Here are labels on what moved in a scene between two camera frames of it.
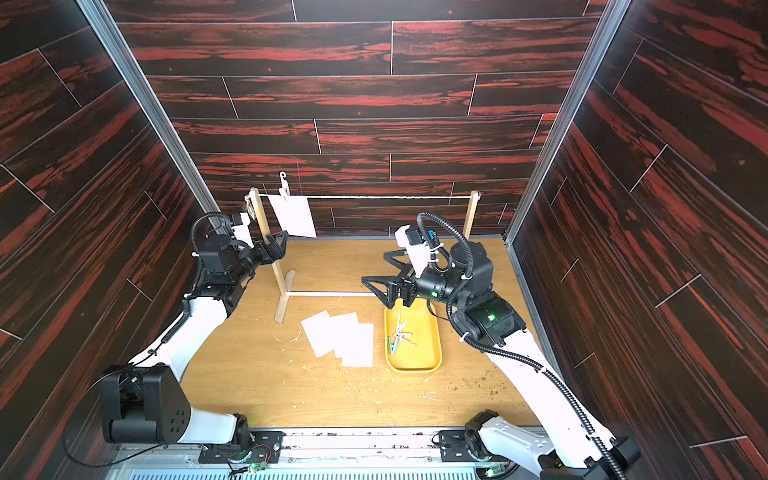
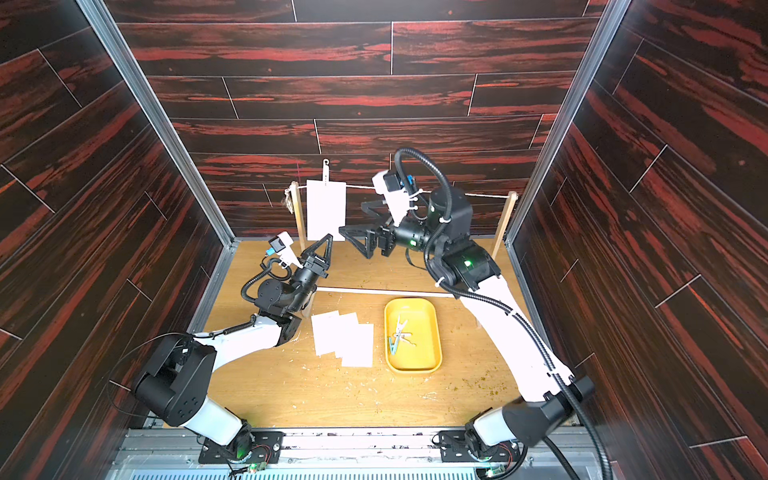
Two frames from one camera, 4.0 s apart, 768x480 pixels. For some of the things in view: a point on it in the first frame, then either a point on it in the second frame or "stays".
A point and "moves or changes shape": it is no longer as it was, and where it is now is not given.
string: x=361 y=196 to x=420 y=190
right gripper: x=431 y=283 to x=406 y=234
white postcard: x=321 y=333 moves or changes shape
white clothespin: x=404 y=336 stays
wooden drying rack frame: x=283 y=278 moves or changes shape
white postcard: x=295 y=215 to x=326 y=209
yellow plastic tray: x=424 y=322 stays
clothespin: x=393 y=346 stays
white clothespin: x=284 y=190 to x=326 y=172
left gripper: x=275 y=254 to x=312 y=269
